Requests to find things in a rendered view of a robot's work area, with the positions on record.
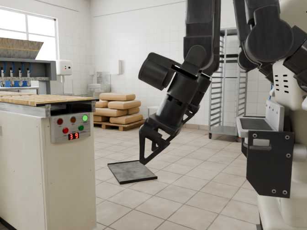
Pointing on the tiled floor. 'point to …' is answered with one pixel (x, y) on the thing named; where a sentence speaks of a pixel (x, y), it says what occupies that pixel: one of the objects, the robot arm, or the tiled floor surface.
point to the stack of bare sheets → (130, 172)
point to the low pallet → (119, 125)
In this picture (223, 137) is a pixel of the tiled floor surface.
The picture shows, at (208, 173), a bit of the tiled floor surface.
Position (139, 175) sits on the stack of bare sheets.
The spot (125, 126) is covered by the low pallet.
